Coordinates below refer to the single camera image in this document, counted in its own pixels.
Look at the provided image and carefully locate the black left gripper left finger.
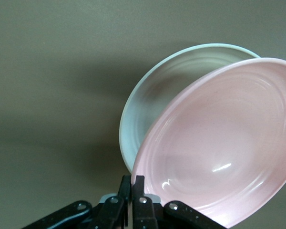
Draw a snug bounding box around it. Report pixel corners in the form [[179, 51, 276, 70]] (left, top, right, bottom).
[[92, 175, 132, 229]]

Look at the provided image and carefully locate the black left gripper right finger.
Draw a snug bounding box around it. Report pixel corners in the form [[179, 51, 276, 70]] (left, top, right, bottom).
[[132, 175, 156, 229]]

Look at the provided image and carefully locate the pink shallow bowl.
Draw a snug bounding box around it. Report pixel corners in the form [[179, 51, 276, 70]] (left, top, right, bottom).
[[131, 57, 286, 228]]

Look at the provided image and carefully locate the beige shallow bowl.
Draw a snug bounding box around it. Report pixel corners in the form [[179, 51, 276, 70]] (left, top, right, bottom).
[[118, 42, 263, 174]]

